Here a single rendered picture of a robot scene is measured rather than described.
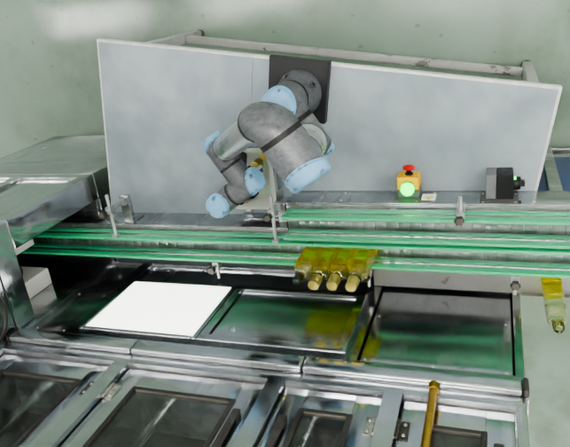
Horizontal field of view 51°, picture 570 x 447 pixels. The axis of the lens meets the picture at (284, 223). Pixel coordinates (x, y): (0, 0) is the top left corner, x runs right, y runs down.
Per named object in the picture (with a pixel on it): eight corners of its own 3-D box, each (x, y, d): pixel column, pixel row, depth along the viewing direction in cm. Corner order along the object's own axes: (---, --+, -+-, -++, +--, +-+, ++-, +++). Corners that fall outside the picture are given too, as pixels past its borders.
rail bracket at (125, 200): (135, 219, 238) (102, 242, 219) (126, 179, 232) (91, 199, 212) (144, 219, 236) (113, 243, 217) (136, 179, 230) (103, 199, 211)
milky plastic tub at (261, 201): (240, 200, 223) (231, 209, 215) (232, 143, 214) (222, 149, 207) (285, 200, 217) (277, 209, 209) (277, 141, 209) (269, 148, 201)
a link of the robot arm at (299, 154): (311, 107, 188) (297, 121, 135) (338, 145, 190) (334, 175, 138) (280, 129, 191) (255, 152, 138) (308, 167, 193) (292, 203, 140)
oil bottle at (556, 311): (542, 292, 187) (549, 338, 164) (540, 276, 185) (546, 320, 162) (562, 290, 184) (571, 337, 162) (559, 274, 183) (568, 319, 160)
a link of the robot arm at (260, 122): (241, 101, 133) (191, 149, 178) (269, 141, 135) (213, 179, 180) (278, 75, 138) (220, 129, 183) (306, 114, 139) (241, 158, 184)
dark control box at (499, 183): (486, 190, 193) (485, 199, 185) (486, 167, 190) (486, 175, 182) (512, 190, 190) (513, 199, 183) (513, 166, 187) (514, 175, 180)
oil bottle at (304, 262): (311, 252, 207) (293, 281, 189) (310, 238, 205) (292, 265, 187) (327, 253, 205) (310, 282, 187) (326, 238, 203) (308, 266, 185)
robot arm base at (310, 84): (282, 64, 194) (271, 69, 186) (325, 75, 191) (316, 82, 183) (275, 108, 202) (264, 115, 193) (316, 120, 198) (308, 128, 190)
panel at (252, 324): (135, 286, 226) (80, 334, 197) (133, 278, 225) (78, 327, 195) (368, 300, 196) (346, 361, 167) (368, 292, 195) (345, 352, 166)
